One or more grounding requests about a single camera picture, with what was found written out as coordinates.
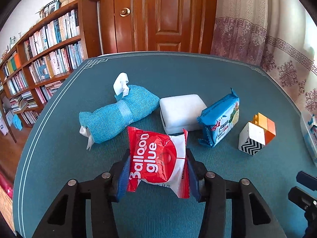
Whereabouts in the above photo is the white sponge block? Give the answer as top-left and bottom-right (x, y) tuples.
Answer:
(159, 94), (207, 135)

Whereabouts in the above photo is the purple patterned white curtain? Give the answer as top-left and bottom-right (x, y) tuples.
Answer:
(211, 0), (316, 114)

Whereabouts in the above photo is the clear plastic bowl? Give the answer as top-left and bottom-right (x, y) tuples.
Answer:
(300, 110), (317, 165)

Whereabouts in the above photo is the blue noodle snack packet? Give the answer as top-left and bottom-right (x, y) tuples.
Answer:
(307, 114), (317, 146)

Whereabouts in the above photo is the brown wooden door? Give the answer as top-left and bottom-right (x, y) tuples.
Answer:
(100, 0), (217, 54)

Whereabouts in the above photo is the wooden bookshelf with books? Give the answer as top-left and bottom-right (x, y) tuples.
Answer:
(1, 0), (101, 127)

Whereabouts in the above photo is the white zigzag cube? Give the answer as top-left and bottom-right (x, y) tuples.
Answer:
(238, 122), (265, 156)

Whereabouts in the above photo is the brass door knob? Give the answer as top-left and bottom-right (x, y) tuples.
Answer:
(119, 8), (131, 17)

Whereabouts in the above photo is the red balloon glue packet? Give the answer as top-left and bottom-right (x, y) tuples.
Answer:
(127, 126), (190, 199)

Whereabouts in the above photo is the orange yellow toy brick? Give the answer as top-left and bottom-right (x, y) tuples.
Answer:
(252, 112), (276, 145)

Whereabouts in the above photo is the blue woven cloth pouch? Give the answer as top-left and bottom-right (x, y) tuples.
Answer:
(79, 73), (159, 150)

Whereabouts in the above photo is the blue noodle packet on mat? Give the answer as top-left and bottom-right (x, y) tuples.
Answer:
(197, 88), (240, 147)

